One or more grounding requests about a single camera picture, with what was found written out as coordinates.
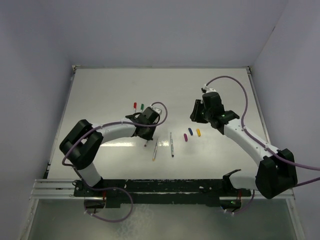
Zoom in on yellow pen cap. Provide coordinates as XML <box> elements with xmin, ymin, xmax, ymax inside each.
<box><xmin>196</xmin><ymin>128</ymin><xmax>201</xmax><ymax>137</ymax></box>

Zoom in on purple pen cap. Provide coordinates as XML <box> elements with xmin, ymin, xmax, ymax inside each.
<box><xmin>183</xmin><ymin>133</ymin><xmax>188</xmax><ymax>142</ymax></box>

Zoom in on yellow marker pen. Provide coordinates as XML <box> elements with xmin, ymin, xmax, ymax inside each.
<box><xmin>152</xmin><ymin>137</ymin><xmax>159</xmax><ymax>162</ymax></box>

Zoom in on green marker pen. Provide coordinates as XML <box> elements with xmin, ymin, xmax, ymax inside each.
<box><xmin>140</xmin><ymin>103</ymin><xmax>144</xmax><ymax>113</ymax></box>

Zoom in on red marker pen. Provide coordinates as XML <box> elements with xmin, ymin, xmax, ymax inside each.
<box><xmin>133</xmin><ymin>102</ymin><xmax>137</xmax><ymax>113</ymax></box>

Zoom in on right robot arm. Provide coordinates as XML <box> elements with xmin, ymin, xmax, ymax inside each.
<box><xmin>190</xmin><ymin>91</ymin><xmax>298</xmax><ymax>199</ymax></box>

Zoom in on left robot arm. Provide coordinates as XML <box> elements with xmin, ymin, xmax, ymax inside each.
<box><xmin>59</xmin><ymin>111</ymin><xmax>160</xmax><ymax>196</ymax></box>

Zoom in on blue pen cap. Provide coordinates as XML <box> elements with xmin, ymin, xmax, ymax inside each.
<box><xmin>188</xmin><ymin>127</ymin><xmax>193</xmax><ymax>136</ymax></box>

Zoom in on blue marker pen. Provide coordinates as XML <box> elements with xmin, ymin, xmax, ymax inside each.
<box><xmin>169</xmin><ymin>132</ymin><xmax>175</xmax><ymax>158</ymax></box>

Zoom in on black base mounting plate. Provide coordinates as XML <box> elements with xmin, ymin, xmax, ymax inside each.
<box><xmin>72</xmin><ymin>179</ymin><xmax>252</xmax><ymax>209</ymax></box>

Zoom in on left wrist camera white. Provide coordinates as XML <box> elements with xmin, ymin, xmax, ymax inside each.
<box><xmin>150</xmin><ymin>106</ymin><xmax>163</xmax><ymax>116</ymax></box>

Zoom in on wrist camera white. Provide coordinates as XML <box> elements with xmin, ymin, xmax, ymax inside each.
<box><xmin>201</xmin><ymin>84</ymin><xmax>216</xmax><ymax>94</ymax></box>
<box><xmin>150</xmin><ymin>106</ymin><xmax>163</xmax><ymax>116</ymax></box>

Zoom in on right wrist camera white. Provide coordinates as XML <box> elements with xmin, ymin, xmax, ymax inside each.
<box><xmin>201</xmin><ymin>84</ymin><xmax>216</xmax><ymax>94</ymax></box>

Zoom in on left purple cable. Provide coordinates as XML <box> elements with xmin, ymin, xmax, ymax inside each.
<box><xmin>61</xmin><ymin>101</ymin><xmax>168</xmax><ymax>222</ymax></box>

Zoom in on purple cable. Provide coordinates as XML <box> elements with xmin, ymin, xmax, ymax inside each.
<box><xmin>61</xmin><ymin>101</ymin><xmax>168</xmax><ymax>222</ymax></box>
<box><xmin>204</xmin><ymin>76</ymin><xmax>320</xmax><ymax>216</ymax></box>

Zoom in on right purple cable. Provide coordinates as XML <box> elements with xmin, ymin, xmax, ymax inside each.
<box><xmin>204</xmin><ymin>76</ymin><xmax>320</xmax><ymax>216</ymax></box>

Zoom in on aluminium frame rail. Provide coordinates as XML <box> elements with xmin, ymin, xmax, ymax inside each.
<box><xmin>30</xmin><ymin>179</ymin><xmax>295</xmax><ymax>200</ymax></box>

